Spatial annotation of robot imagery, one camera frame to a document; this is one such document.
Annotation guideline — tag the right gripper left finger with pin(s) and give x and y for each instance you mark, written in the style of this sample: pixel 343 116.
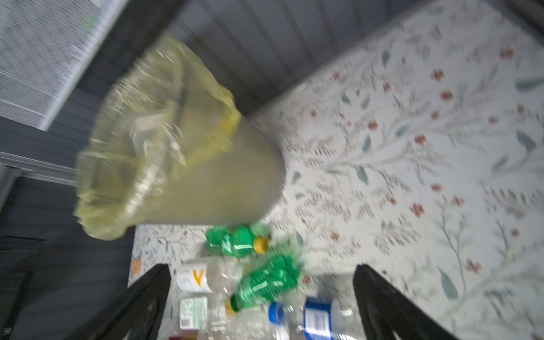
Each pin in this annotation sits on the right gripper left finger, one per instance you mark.
pixel 135 314

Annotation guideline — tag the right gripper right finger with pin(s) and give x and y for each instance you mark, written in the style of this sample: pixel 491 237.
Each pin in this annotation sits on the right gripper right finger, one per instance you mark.
pixel 386 313

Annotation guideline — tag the clear bottle green white label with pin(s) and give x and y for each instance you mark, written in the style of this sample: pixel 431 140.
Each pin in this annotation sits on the clear bottle green white label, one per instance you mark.
pixel 203 313

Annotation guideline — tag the clear bottle blue label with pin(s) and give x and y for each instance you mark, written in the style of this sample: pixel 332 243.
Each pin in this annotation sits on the clear bottle blue label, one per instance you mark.
pixel 314 319

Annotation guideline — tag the white bottle yellow V label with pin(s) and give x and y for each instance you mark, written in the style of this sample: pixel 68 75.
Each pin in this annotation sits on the white bottle yellow V label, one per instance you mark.
pixel 210 275

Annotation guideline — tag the clear crushed bottle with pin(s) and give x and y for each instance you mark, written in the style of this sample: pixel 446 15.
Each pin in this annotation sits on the clear crushed bottle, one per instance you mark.
pixel 247 324

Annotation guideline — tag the green bottle near bin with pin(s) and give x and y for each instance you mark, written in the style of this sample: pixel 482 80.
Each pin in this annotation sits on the green bottle near bin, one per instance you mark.
pixel 237 242

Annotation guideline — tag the mesh bin with yellow bag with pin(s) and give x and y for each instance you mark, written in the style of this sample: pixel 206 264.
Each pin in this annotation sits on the mesh bin with yellow bag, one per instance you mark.
pixel 169 146

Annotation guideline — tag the brown tape roll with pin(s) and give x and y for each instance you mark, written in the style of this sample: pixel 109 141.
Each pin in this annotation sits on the brown tape roll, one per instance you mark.
pixel 136 266

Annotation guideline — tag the green bottle yellow cap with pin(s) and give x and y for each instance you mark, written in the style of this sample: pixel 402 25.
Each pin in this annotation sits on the green bottle yellow cap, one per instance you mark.
pixel 279 275

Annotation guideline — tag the white wire wall basket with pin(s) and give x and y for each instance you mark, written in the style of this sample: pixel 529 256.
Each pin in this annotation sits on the white wire wall basket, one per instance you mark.
pixel 46 47

